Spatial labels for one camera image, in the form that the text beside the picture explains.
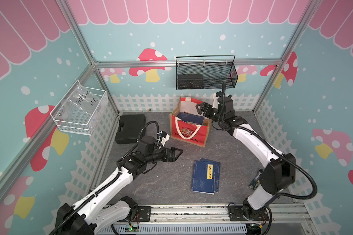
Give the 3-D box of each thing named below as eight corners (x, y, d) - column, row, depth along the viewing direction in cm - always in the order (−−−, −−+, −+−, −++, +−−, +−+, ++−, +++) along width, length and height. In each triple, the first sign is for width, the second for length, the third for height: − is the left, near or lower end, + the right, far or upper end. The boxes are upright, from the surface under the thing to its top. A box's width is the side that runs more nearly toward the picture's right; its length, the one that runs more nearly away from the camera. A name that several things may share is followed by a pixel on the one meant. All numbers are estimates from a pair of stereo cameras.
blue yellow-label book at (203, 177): (191, 191, 83) (191, 189, 81) (193, 161, 95) (194, 159, 93) (213, 194, 82) (214, 193, 80) (213, 164, 94) (214, 162, 91)
